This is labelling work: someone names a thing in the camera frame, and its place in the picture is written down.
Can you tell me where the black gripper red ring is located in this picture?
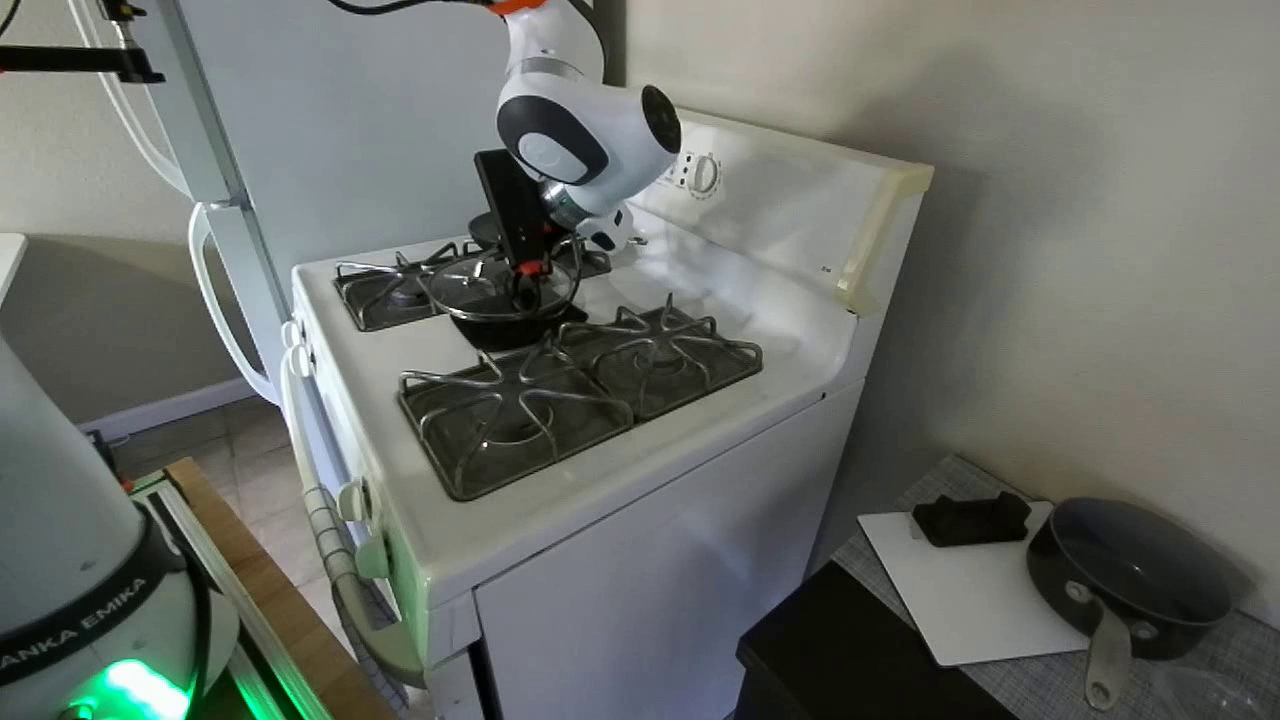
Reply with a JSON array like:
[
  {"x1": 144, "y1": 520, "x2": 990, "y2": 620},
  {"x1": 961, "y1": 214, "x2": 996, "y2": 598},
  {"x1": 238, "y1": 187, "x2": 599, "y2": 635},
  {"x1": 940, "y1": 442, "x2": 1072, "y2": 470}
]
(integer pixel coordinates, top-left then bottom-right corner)
[{"x1": 498, "y1": 227, "x2": 587, "y2": 311}]

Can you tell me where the glass pan lid metal handle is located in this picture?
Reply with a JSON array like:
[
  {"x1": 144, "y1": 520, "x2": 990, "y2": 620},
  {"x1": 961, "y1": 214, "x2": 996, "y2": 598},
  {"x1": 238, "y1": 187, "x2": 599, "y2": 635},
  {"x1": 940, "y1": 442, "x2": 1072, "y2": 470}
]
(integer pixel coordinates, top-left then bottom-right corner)
[{"x1": 435, "y1": 246, "x2": 596, "y2": 352}]

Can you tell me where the refrigerator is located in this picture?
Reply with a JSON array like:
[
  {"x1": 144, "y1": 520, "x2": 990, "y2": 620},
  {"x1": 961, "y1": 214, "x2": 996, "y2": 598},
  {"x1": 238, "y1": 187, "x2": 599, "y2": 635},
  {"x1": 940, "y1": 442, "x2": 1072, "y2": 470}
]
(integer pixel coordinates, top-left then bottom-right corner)
[{"x1": 130, "y1": 0, "x2": 632, "y2": 413}]

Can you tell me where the white gas stove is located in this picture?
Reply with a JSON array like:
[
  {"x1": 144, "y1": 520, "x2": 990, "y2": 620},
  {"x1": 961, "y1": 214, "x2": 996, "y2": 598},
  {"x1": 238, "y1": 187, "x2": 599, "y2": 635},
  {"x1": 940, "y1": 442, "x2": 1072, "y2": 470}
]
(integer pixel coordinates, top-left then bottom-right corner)
[{"x1": 277, "y1": 105, "x2": 940, "y2": 720}]

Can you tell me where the wooden board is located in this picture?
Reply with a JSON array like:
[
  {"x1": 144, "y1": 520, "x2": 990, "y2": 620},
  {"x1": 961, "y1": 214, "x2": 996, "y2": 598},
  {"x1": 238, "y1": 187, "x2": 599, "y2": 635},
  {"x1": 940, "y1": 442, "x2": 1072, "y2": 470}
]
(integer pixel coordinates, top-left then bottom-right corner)
[{"x1": 159, "y1": 451, "x2": 399, "y2": 720}]

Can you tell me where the black box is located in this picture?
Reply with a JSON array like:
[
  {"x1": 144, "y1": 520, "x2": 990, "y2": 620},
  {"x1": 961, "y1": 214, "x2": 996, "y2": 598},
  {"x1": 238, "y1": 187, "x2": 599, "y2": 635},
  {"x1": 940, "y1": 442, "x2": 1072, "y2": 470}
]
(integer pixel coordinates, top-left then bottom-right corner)
[{"x1": 730, "y1": 555, "x2": 1025, "y2": 720}]

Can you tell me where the small black flat object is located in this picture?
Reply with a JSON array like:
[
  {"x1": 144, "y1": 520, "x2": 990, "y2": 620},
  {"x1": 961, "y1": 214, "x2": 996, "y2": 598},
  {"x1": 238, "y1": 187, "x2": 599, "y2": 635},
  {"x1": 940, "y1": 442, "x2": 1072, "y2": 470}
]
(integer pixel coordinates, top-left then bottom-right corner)
[{"x1": 908, "y1": 487, "x2": 1037, "y2": 552}]

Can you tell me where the white rectangular board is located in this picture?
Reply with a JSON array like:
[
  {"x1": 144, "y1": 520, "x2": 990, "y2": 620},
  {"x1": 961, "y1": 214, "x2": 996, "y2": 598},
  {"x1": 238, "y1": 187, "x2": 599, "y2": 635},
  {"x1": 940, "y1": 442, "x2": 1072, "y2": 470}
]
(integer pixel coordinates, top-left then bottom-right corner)
[{"x1": 856, "y1": 500, "x2": 1092, "y2": 670}]

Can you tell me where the metal wire burner grate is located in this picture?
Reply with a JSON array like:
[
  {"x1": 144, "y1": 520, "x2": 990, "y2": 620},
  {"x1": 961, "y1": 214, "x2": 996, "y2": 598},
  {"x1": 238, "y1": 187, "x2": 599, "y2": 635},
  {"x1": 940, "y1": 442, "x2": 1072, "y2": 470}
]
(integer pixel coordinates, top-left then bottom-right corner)
[
  {"x1": 331, "y1": 227, "x2": 645, "y2": 341},
  {"x1": 392, "y1": 301, "x2": 766, "y2": 506}
]

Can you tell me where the black spiral-wrapped cable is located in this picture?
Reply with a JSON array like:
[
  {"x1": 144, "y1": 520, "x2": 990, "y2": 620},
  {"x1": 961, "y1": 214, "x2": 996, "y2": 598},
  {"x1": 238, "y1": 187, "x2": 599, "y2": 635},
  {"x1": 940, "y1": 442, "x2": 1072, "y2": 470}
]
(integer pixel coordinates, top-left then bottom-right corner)
[{"x1": 322, "y1": 0, "x2": 498, "y2": 20}]

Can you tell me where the white refrigerator door handle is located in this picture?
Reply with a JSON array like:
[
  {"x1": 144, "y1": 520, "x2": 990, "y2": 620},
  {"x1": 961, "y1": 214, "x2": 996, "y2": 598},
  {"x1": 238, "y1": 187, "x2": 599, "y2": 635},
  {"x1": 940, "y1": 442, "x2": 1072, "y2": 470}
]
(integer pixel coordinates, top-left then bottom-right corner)
[
  {"x1": 63, "y1": 0, "x2": 200, "y2": 207},
  {"x1": 183, "y1": 196, "x2": 292, "y2": 413}
]

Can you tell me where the white oven door handle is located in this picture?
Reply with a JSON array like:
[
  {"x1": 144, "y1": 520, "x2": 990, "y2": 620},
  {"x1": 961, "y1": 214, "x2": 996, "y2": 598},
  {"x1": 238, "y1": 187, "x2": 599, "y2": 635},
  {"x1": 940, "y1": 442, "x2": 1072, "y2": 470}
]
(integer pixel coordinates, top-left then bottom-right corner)
[{"x1": 277, "y1": 314, "x2": 430, "y2": 691}]

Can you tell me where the aluminium rail frame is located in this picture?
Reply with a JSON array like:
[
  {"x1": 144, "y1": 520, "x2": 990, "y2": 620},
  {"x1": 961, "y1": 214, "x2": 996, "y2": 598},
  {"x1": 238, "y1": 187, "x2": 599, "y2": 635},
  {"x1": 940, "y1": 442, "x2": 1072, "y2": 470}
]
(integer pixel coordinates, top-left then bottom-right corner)
[{"x1": 123, "y1": 470, "x2": 350, "y2": 720}]

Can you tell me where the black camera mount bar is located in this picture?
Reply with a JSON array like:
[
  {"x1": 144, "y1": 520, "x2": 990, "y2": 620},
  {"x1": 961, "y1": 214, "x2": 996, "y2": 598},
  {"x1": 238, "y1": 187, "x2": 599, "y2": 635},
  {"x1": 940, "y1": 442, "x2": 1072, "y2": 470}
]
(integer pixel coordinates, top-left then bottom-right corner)
[{"x1": 0, "y1": 0, "x2": 169, "y2": 87}]

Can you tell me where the dark frying pan grey handle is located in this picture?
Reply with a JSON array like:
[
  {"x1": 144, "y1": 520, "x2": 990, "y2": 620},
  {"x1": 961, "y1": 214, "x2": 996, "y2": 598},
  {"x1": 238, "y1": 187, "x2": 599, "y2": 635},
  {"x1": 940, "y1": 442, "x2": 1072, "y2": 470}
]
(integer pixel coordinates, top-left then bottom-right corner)
[{"x1": 1025, "y1": 496, "x2": 1259, "y2": 715}]

